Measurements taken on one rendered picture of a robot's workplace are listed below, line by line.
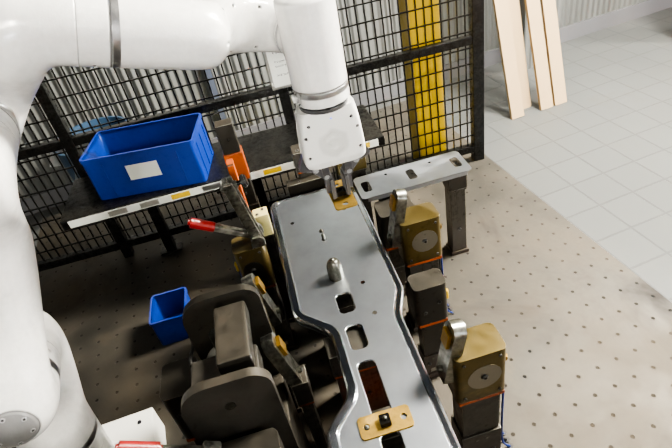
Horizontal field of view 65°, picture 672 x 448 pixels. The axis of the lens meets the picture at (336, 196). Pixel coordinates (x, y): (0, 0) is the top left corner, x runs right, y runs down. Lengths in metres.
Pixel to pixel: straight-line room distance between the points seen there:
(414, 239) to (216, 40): 0.65
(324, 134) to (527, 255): 0.89
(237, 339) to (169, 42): 0.41
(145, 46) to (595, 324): 1.15
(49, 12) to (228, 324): 0.47
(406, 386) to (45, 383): 0.54
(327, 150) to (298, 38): 0.18
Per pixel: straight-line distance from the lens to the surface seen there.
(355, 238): 1.18
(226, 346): 0.79
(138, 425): 1.31
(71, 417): 1.05
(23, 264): 0.82
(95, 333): 1.69
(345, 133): 0.81
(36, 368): 0.89
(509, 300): 1.43
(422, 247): 1.17
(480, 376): 0.93
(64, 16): 0.67
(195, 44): 0.68
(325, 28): 0.73
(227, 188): 1.06
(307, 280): 1.11
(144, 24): 0.67
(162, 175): 1.47
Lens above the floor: 1.76
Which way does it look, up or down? 36 degrees down
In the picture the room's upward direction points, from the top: 12 degrees counter-clockwise
